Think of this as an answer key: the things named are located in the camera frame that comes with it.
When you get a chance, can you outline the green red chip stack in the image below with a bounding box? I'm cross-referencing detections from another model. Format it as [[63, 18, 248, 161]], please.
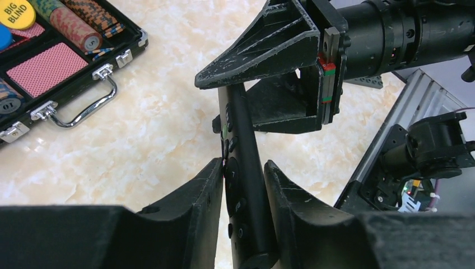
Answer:
[[29, 0, 103, 52]]

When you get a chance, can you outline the orange blue chip stack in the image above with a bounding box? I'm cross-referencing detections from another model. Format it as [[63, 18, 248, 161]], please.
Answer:
[[1, 79, 25, 118]]

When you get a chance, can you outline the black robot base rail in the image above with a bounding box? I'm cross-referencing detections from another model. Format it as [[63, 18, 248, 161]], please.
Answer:
[[335, 70, 474, 213]]

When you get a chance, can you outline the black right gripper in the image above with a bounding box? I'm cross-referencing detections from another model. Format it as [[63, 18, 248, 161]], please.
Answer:
[[194, 1, 351, 135]]

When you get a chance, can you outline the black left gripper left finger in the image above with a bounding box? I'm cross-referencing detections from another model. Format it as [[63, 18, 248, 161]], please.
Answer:
[[1, 158, 222, 268]]

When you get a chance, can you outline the black poker chip case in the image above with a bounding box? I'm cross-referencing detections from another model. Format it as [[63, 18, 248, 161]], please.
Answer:
[[1, 1, 148, 145]]

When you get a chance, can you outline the black remote control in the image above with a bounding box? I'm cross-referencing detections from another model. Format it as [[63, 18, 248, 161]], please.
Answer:
[[218, 84, 278, 268]]

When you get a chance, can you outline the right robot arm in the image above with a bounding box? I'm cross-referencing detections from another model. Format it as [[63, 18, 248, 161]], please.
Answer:
[[195, 1, 474, 213]]

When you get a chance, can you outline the orange black chip stack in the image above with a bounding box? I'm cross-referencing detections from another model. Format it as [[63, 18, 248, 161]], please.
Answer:
[[61, 0, 125, 38]]

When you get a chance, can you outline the blue dealer button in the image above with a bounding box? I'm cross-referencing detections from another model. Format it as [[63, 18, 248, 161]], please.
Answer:
[[0, 25, 13, 50]]

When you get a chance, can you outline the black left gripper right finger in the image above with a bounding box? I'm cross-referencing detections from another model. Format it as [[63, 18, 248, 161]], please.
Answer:
[[264, 160, 474, 268]]

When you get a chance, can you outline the yellow big blind button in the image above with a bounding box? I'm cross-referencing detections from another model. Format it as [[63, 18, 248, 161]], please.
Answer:
[[1, 0, 36, 30]]

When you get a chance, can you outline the red playing card deck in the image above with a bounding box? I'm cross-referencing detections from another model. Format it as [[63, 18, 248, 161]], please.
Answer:
[[6, 43, 88, 98]]

